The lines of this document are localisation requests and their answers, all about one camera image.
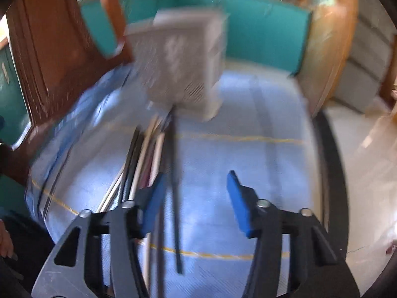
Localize light blue checked cloth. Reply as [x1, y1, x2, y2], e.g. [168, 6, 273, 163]
[26, 66, 322, 297]

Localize wooden glass sliding door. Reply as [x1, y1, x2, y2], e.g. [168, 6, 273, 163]
[297, 0, 359, 116]

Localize black chopstick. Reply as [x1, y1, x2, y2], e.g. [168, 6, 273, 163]
[168, 105, 183, 274]
[156, 114, 172, 297]

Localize person's left hand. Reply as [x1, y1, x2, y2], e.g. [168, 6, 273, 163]
[0, 219, 18, 261]

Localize dark red chopstick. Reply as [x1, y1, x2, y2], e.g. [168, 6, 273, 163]
[139, 136, 158, 189]

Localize brown wooden chair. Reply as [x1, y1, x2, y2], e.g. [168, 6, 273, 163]
[1, 0, 133, 185]

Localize white plastic utensil basket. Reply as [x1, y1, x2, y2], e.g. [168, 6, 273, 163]
[124, 7, 228, 122]

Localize grey refrigerator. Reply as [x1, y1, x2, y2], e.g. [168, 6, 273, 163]
[331, 0, 397, 114]

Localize teal lower kitchen cabinets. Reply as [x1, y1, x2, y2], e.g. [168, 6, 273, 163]
[79, 0, 312, 75]

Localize cream chopstick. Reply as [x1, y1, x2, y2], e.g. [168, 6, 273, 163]
[143, 133, 164, 289]
[129, 114, 159, 200]

